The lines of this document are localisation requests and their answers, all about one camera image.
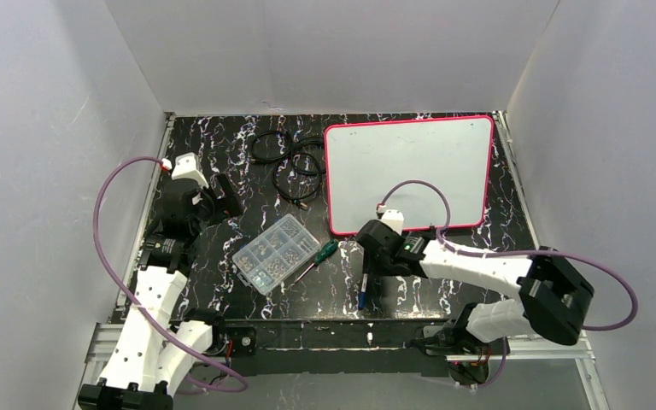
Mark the blue whiteboard marker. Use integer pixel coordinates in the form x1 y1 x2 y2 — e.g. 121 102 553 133
357 273 369 310

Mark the pink framed whiteboard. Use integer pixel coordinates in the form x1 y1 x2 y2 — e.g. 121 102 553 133
324 115 495 236

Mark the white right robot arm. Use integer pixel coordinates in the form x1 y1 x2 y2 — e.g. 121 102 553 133
356 220 595 346

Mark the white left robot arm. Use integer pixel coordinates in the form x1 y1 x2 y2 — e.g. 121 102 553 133
77 169 249 409

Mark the clear plastic screw box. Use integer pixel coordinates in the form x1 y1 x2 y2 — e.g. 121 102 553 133
232 214 320 296

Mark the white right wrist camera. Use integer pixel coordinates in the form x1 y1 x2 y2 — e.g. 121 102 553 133
377 205 404 234

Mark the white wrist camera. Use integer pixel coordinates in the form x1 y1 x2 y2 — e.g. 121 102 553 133
171 153 208 188
377 205 404 234

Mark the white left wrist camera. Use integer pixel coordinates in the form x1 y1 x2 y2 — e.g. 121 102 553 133
171 153 208 188

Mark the green handled screwdriver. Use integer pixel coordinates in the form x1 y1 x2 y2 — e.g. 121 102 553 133
294 239 339 284

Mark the black coiled cable with plug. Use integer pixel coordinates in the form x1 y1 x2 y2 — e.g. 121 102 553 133
271 137 329 212

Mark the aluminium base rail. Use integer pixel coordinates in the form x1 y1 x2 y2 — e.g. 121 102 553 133
85 319 598 378

